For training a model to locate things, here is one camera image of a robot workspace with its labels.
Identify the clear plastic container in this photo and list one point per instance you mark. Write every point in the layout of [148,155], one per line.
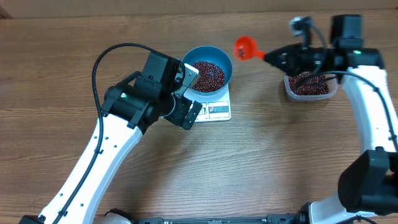
[330,81]

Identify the red beans in bowl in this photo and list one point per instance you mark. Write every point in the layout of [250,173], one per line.
[211,77]

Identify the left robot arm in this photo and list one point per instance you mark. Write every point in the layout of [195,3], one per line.
[129,108]

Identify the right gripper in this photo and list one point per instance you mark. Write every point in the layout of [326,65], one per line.
[295,61]

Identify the red azuki beans in container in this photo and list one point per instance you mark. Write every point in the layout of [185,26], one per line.
[314,86]

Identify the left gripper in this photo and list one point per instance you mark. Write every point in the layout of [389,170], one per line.
[185,105]

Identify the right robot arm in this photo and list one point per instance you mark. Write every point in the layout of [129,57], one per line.
[368,187]

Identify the white digital kitchen scale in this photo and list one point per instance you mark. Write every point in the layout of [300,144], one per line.
[216,106]

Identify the blue metal bowl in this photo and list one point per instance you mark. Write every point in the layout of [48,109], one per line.
[211,54]

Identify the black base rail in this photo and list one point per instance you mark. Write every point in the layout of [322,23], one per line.
[116,215]

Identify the red measuring scoop blue handle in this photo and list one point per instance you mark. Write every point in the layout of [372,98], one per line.
[245,48]

